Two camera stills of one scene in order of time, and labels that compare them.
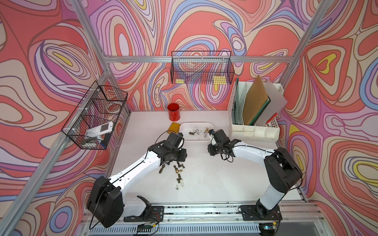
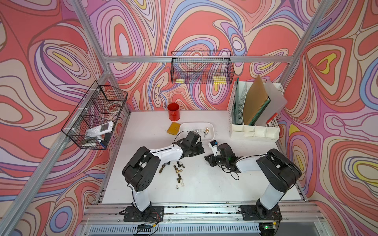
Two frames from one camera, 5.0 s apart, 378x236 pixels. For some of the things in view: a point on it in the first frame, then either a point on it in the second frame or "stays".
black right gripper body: (215, 149) -> (218, 160)
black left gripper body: (178, 155) -> (196, 149)
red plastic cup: (173, 111) stays
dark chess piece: (180, 165) stays
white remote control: (101, 129) stays
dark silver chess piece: (161, 169) stays
